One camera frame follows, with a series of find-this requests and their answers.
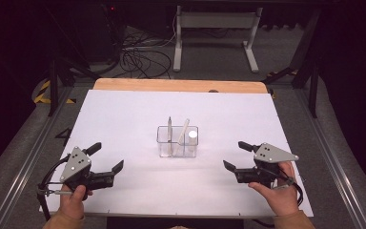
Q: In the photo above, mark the black metal stand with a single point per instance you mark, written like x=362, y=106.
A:
x=313, y=92
x=53, y=86

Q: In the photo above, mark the clear acrylic organizer box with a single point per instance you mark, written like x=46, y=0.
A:
x=163, y=149

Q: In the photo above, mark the person's right hand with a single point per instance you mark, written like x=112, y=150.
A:
x=281, y=197

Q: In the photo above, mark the aluminium floor rail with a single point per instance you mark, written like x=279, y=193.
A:
x=28, y=165
x=330, y=159

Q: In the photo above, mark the short white glue stick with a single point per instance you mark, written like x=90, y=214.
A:
x=193, y=134

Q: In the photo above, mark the black equipment case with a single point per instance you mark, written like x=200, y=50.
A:
x=101, y=31

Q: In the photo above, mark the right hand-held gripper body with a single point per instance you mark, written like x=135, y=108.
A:
x=273, y=154

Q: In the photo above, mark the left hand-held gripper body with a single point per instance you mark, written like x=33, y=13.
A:
x=75, y=164

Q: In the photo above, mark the yellow black hazard tape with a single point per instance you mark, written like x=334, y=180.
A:
x=41, y=96

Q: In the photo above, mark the long white pen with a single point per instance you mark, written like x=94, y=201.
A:
x=184, y=127

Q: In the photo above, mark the white board sheet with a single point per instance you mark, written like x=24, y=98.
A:
x=124, y=120

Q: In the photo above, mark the person's left hand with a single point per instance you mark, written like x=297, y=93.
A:
x=73, y=203

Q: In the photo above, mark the silver clear pen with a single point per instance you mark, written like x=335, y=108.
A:
x=169, y=124

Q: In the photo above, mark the white metal stand frame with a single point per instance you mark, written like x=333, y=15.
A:
x=216, y=19

